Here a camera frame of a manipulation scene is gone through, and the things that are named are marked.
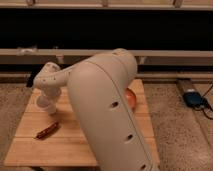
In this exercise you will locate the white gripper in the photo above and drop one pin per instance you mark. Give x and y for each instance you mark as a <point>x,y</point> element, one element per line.
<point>51,93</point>

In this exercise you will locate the brown red marker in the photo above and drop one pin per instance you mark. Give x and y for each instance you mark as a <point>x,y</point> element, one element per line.
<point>47,131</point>

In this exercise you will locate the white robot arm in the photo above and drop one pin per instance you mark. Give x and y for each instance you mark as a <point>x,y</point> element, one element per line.
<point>96,89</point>

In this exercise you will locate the wooden table board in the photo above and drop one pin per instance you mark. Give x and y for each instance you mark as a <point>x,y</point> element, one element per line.
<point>67,147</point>

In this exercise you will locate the orange bowl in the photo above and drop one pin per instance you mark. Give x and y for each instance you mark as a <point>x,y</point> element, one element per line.
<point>131,98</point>

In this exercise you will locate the blue power box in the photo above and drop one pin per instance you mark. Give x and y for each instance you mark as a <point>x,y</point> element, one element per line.
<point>192,98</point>

